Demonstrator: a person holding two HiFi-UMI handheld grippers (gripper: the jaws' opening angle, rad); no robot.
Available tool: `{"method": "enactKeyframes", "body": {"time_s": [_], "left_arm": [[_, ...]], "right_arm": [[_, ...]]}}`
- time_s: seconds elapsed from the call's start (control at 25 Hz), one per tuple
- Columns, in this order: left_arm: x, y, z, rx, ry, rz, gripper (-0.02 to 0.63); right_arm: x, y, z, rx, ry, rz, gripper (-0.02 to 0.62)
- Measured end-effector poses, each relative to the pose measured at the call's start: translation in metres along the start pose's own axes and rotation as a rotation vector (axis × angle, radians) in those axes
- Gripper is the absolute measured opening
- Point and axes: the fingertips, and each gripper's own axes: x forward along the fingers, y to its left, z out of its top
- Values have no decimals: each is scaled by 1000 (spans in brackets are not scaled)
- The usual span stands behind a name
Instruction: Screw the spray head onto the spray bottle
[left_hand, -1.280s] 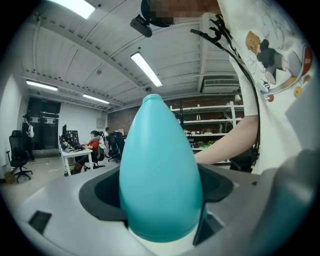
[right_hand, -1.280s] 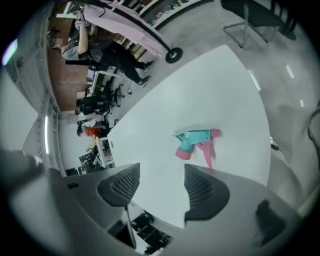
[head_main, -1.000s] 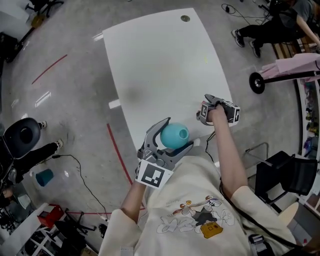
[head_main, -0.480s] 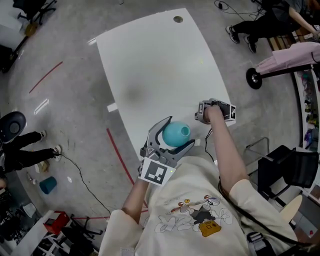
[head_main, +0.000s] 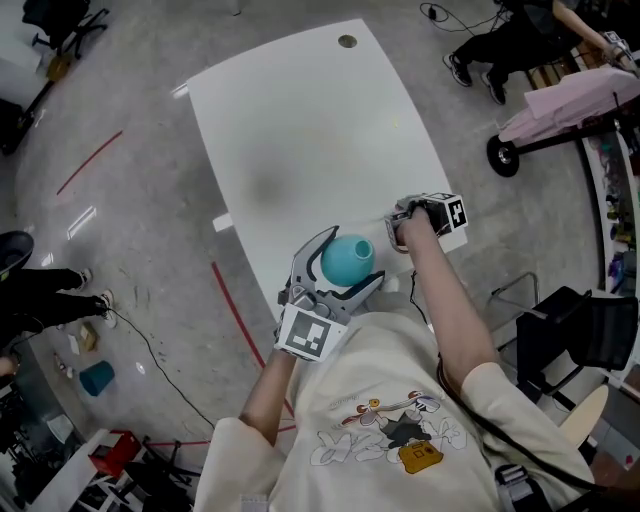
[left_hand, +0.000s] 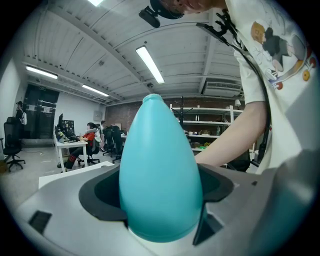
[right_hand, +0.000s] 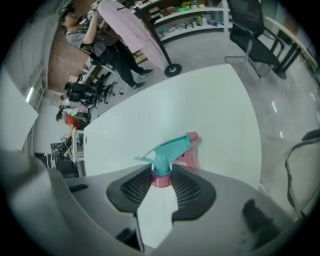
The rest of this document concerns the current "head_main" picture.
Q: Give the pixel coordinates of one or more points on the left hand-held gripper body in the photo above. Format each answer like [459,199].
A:
[306,332]

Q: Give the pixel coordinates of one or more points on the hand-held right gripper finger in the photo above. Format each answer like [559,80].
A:
[395,232]

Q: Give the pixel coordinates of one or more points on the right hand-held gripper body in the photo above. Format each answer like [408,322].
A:
[452,212]

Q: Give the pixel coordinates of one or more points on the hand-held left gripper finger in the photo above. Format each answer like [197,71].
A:
[301,265]
[362,292]

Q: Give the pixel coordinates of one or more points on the teal spray bottle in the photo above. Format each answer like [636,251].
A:
[342,262]

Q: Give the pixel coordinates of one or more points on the person's right forearm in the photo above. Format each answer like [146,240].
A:
[445,305]

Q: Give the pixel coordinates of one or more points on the person's left forearm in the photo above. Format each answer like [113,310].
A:
[270,395]

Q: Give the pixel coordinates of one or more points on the person's cream printed T-shirt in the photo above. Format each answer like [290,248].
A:
[380,360]

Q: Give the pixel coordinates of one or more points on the black cart wheel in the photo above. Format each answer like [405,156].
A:
[503,156]

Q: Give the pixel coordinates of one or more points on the white shelf with clutter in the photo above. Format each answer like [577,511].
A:
[617,215]

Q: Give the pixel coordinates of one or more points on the wooden pallet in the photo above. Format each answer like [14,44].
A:
[547,72]

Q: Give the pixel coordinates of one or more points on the black mesh chair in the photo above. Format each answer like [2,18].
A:
[575,330]

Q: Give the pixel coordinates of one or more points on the black tripod base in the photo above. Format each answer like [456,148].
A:
[165,467]

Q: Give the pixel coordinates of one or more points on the teal waste bin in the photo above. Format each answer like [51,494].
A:
[97,377]

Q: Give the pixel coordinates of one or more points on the small cardboard box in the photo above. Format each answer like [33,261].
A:
[89,337]

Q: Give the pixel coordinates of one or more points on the red box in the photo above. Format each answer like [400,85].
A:
[117,452]

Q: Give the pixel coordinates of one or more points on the light wooden stool seat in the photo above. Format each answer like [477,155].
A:
[585,417]

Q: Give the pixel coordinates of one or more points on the black round seat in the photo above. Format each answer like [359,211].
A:
[14,252]

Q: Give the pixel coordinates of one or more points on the black and yellow floor stand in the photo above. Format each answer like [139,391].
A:
[30,112]

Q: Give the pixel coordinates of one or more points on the black office chair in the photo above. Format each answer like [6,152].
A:
[65,20]

